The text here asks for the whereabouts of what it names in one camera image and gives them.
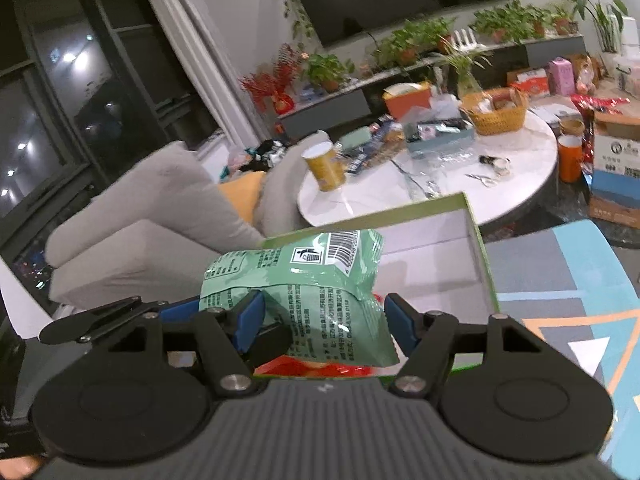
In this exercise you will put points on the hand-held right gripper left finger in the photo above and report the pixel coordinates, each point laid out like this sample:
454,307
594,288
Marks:
250,322

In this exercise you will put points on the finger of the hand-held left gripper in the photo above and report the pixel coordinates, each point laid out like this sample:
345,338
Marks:
180,310

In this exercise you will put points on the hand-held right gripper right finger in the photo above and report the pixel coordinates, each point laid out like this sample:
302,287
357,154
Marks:
399,321

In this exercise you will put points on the green snack packet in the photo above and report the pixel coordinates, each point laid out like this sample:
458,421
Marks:
320,285

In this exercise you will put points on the green-rimmed cardboard box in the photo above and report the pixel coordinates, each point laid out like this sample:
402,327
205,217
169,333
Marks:
440,250

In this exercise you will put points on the person's left hand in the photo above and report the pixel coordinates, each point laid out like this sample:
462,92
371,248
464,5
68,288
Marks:
20,470

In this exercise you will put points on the red snack packet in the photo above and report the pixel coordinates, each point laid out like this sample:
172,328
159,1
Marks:
320,369

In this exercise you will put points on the grey sofa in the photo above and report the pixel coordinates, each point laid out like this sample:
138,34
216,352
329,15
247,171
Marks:
165,220

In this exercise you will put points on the yellow cushion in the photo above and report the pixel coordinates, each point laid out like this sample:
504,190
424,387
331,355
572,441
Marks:
242,195

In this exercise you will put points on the scissors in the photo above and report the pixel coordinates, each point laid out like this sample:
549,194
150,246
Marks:
481,178

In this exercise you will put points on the pile of clothes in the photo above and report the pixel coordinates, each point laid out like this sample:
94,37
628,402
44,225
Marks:
260,157

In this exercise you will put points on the patterned floor mat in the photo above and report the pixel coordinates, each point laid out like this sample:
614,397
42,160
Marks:
560,280

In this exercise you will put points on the yellow tin can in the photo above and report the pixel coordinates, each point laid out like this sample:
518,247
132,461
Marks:
325,167

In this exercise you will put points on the dark blue packets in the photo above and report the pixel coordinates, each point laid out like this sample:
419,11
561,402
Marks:
372,152

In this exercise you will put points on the small black tube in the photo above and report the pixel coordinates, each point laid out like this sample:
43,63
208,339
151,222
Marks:
484,160

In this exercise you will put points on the green pouch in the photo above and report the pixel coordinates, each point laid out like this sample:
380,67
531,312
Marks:
356,140

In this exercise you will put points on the tape roll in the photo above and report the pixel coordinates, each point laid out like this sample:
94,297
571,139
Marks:
502,166

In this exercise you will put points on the teal organizer tray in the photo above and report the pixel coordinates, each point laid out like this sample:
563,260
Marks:
440,137

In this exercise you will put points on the round white coffee table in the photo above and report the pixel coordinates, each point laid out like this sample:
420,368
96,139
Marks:
515,160

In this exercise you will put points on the orange tissue box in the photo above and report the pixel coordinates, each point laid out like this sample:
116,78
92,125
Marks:
407,102

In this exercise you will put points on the grey television cabinet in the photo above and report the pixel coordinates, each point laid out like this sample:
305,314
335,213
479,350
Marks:
340,107

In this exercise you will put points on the wicker basket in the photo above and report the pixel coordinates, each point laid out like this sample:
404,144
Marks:
497,115

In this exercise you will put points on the orange cup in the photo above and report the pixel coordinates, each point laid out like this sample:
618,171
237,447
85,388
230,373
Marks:
569,160

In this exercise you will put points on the red flower arrangement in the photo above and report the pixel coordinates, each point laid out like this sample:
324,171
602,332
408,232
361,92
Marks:
272,77

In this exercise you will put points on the brown paper cup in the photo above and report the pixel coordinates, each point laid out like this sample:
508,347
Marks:
571,127

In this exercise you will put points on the small potted plant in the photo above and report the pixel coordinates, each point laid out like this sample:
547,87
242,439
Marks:
562,20
326,70

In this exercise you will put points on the spider plant in glass vase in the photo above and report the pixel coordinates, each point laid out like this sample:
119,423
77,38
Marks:
467,67

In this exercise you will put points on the blue brown cardboard box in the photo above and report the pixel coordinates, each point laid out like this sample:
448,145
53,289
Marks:
617,175

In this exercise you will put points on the white curtain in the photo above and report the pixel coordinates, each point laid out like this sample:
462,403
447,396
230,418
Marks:
200,45

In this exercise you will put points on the orange white carton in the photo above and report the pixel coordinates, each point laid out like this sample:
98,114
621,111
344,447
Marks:
529,82

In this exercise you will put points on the wide potted plant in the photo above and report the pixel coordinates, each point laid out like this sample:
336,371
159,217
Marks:
412,42

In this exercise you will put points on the white router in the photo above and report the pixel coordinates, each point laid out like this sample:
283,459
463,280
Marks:
464,40

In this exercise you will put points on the pink carton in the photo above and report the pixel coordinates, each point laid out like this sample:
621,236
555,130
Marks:
562,77

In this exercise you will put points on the red snack bag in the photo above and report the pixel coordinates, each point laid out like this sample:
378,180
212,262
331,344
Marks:
600,102

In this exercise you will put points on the bushy potted plant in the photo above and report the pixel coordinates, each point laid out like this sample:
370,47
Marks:
507,22

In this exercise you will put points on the tall leafy plant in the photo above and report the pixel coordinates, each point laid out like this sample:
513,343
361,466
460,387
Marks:
602,15

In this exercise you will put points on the dark window frame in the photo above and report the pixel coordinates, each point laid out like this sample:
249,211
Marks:
75,85

